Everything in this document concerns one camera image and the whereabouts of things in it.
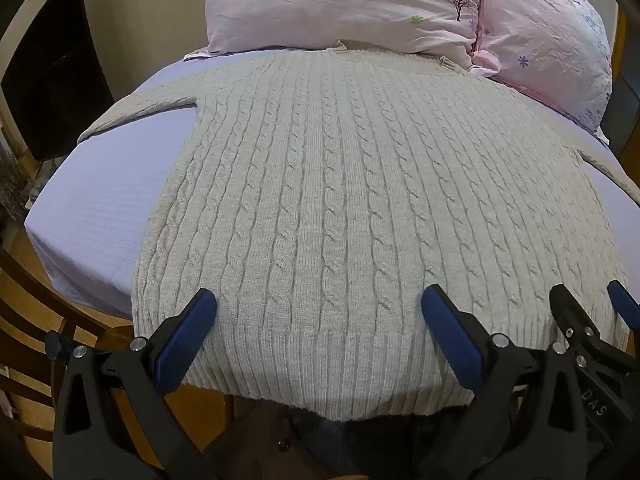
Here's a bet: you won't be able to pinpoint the pink floral pillow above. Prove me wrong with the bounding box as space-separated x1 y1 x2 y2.
470 0 615 137

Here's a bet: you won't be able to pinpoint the beige cable knit sweater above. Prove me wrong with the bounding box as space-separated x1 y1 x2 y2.
77 40 640 422

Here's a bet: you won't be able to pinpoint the wooden chair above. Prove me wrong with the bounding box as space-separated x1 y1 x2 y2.
0 242 137 463

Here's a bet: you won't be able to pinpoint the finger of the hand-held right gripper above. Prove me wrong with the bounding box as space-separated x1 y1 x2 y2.
549 283 609 357
606 280 640 335

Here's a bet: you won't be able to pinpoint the person's brown jacket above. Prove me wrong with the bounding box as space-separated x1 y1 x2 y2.
205 400 321 480

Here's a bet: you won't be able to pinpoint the lavender bed sheet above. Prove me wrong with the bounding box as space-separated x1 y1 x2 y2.
24 47 640 322

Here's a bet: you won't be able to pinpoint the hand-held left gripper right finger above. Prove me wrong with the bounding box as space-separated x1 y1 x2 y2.
421 283 593 480

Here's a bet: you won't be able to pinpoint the person's dark pants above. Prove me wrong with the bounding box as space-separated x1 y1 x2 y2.
287 407 476 480

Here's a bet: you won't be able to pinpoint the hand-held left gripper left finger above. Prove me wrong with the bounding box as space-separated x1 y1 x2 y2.
45 288 219 480

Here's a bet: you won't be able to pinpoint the pink pillow with tree print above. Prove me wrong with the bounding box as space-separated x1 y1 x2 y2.
182 0 485 63

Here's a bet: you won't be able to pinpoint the wooden frame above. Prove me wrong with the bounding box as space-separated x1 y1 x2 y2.
611 2 632 161

